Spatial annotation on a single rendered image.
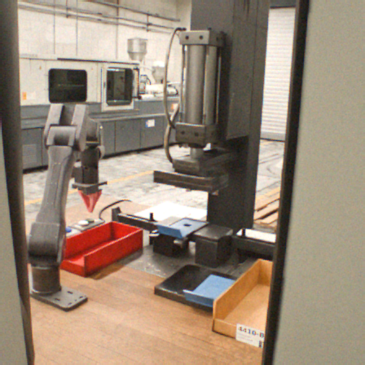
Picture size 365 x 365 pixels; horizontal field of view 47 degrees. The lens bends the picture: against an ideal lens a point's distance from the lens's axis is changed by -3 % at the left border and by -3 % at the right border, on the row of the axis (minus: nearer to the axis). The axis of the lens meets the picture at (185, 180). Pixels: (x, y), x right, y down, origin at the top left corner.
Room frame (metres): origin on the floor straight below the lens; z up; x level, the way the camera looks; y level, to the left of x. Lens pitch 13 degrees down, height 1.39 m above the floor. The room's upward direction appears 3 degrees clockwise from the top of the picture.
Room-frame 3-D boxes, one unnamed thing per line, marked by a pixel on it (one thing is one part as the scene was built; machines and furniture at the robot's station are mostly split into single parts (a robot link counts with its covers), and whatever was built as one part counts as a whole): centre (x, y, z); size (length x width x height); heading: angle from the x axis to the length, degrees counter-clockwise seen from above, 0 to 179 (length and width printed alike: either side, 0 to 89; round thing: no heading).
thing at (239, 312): (0.84, -0.18, 0.93); 0.25 x 0.13 x 0.08; 151
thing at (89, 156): (1.32, 0.30, 1.14); 0.07 x 0.06 x 0.07; 179
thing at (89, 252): (1.11, 0.23, 0.93); 0.25 x 0.12 x 0.06; 151
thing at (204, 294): (0.89, -0.07, 0.93); 0.15 x 0.07 x 0.03; 154
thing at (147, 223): (1.24, 0.13, 0.95); 0.15 x 0.03 x 0.10; 61
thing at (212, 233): (1.16, -0.03, 0.98); 0.20 x 0.10 x 0.01; 61
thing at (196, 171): (1.22, -0.05, 1.22); 0.26 x 0.18 x 0.30; 151
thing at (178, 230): (1.13, 0.00, 1.00); 0.15 x 0.07 x 0.03; 151
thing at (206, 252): (1.16, -0.03, 0.94); 0.20 x 0.10 x 0.07; 61
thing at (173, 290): (0.94, -0.05, 0.91); 0.17 x 0.16 x 0.02; 61
